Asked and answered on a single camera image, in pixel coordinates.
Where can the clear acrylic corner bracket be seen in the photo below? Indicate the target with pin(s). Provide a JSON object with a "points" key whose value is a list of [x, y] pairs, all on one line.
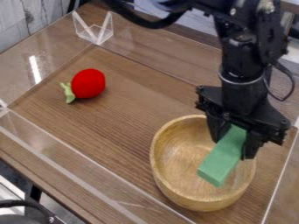
{"points": [[97, 34]]}

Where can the green rectangular block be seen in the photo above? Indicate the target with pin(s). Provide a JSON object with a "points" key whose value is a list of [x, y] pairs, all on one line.
{"points": [[223, 158]]}

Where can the black table leg bracket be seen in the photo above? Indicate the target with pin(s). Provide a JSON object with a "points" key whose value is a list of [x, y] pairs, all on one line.
{"points": [[39, 213]]}

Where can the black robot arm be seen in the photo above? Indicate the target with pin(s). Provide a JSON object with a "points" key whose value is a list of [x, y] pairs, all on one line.
{"points": [[254, 42]]}

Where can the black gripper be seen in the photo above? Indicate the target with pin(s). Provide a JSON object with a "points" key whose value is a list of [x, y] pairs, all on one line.
{"points": [[239, 103]]}

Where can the red plush strawberry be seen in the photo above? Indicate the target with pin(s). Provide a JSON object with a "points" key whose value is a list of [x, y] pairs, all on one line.
{"points": [[87, 85]]}

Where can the brown wooden bowl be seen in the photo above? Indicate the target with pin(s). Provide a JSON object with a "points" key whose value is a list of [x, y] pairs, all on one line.
{"points": [[181, 146]]}

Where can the clear acrylic tray wall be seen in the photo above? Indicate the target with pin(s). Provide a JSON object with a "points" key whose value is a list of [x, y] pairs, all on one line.
{"points": [[87, 188]]}

